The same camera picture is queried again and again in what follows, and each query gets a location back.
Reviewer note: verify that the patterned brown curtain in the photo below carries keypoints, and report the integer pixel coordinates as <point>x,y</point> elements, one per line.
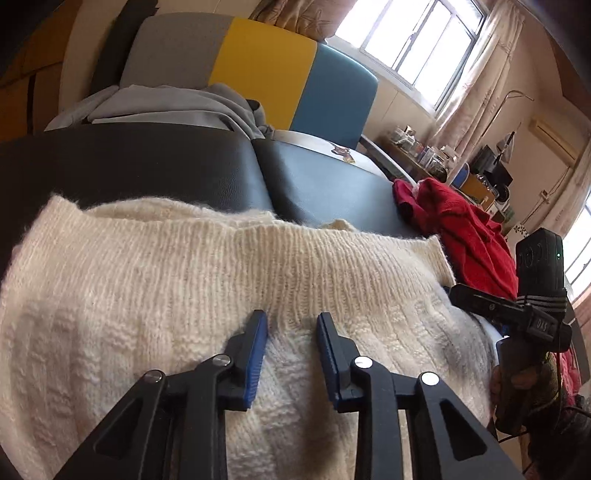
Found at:
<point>300,16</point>

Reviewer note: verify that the grey garment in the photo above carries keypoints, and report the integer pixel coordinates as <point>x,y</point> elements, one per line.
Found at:
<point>161,104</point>

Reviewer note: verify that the small side window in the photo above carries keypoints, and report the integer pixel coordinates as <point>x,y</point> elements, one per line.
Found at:
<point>579,244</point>

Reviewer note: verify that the cluttered wooden desk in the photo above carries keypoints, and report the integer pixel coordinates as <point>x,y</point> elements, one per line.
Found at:
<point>429,157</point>

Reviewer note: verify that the wall air conditioner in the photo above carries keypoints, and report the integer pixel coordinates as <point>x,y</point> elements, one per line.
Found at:
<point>551,138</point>

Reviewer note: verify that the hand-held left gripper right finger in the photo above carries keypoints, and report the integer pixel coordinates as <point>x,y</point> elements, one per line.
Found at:
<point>328,360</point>

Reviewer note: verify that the person's right hand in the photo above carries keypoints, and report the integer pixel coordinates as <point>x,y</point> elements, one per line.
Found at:
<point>496,385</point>

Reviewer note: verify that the wooden wardrobe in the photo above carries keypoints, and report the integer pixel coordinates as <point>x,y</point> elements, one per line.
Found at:
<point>18,106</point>

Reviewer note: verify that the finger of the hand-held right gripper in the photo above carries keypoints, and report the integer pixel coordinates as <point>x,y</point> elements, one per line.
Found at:
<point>485,302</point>

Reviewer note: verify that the white deer-print cushion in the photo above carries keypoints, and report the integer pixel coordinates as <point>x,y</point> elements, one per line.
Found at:
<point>364,161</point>

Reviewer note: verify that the black upright pad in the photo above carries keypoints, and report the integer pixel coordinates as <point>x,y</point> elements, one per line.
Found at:
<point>120,50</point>

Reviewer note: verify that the person's red clothing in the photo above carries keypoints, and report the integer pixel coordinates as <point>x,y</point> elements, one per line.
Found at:
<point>572,374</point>

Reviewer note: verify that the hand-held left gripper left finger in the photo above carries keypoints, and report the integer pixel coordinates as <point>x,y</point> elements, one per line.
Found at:
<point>256,360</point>

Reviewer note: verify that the blue object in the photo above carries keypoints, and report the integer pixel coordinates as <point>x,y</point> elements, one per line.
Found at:
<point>461,177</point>

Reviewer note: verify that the white knit sweater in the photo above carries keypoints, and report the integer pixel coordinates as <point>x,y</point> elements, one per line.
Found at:
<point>138,286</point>

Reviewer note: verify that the large window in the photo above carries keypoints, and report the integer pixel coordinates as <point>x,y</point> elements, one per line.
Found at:
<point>415,37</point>

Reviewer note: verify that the light sheer curtain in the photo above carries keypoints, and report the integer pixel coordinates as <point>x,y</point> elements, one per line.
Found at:
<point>485,83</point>

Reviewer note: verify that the grey yellow blue sofa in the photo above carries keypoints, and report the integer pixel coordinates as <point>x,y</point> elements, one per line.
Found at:
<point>258,55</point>

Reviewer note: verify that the red fuzzy sweater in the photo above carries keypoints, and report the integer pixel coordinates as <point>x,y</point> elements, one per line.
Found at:
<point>471,240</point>

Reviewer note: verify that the black monitor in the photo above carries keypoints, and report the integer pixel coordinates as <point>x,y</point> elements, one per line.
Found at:
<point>487,164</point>

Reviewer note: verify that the dark red garment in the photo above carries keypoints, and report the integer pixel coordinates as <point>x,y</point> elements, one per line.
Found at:
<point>404,198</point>

